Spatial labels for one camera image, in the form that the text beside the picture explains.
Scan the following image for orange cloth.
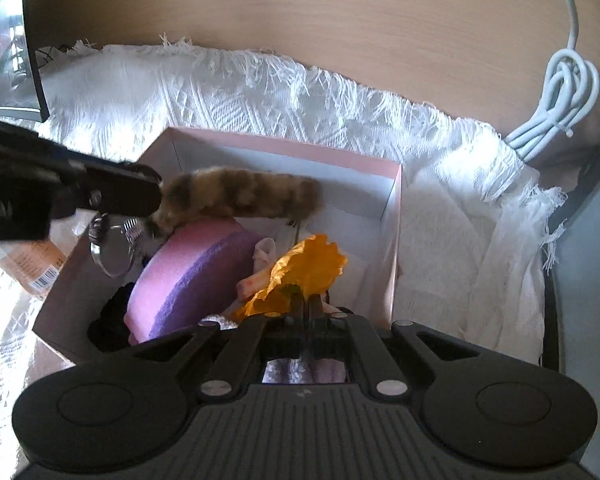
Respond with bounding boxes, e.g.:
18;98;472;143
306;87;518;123
228;234;348;323

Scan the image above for purple painted sponge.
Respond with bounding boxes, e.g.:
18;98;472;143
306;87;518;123
123;219;263;344

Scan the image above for brown fluffy tail keychain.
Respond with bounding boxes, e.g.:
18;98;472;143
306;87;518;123
116;167;324;266

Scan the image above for barcode label packet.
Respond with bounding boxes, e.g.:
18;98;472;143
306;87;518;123
0;240;66;298

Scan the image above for pink white small cloth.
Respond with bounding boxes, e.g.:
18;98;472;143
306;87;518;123
236;237;279;302

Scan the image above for black monitor screen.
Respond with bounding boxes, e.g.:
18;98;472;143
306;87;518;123
0;0;50;122

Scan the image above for pink cardboard box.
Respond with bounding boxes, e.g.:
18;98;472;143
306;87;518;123
33;129;402;364

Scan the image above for white textured blanket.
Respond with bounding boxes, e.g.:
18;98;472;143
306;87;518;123
0;34;567;480

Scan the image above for white charger cable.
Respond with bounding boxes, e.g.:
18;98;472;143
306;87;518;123
503;0;600;164

